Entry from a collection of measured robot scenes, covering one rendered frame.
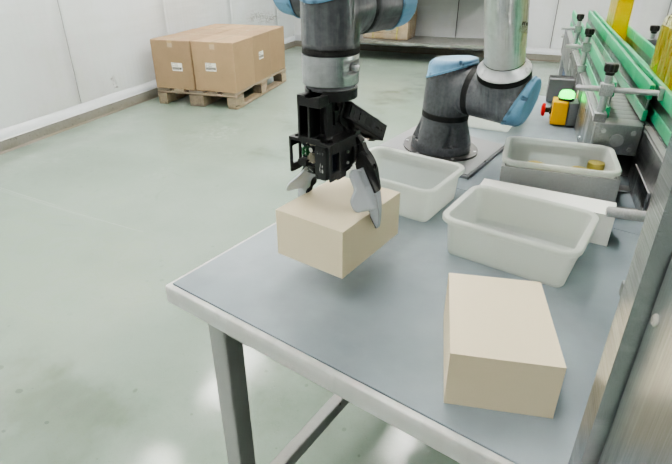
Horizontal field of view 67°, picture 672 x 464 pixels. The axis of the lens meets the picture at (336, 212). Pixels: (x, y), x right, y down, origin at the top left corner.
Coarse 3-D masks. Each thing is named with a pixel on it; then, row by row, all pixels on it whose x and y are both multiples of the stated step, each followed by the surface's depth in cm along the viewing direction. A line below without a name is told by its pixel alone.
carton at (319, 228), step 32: (320, 192) 80; (352, 192) 80; (384, 192) 80; (288, 224) 74; (320, 224) 70; (352, 224) 70; (384, 224) 78; (288, 256) 77; (320, 256) 72; (352, 256) 72
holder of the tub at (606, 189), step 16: (512, 176) 103; (528, 176) 102; (544, 176) 101; (560, 176) 100; (576, 176) 99; (592, 176) 98; (640, 176) 104; (576, 192) 100; (592, 192) 99; (608, 192) 98; (640, 192) 102; (640, 208) 100
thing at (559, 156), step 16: (512, 144) 116; (528, 144) 115; (544, 144) 114; (560, 144) 113; (576, 144) 112; (592, 144) 111; (512, 160) 102; (528, 160) 116; (544, 160) 115; (560, 160) 114; (576, 160) 113; (608, 160) 106; (608, 176) 97
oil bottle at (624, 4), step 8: (616, 0) 196; (624, 0) 191; (632, 0) 190; (616, 8) 193; (624, 8) 192; (632, 8) 192; (616, 16) 194; (624, 16) 193; (616, 24) 195; (624, 24) 194; (616, 32) 196; (624, 32) 196; (624, 40) 197
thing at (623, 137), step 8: (608, 120) 112; (600, 128) 111; (608, 128) 111; (616, 128) 110; (624, 128) 110; (632, 128) 109; (640, 128) 109; (592, 136) 113; (600, 136) 112; (608, 136) 111; (616, 136) 110; (624, 136) 110; (632, 136) 110; (640, 136) 109; (600, 144) 113; (608, 144) 112; (616, 144) 111; (624, 144) 111; (632, 144) 110; (616, 152) 112; (624, 152) 112; (632, 152) 111
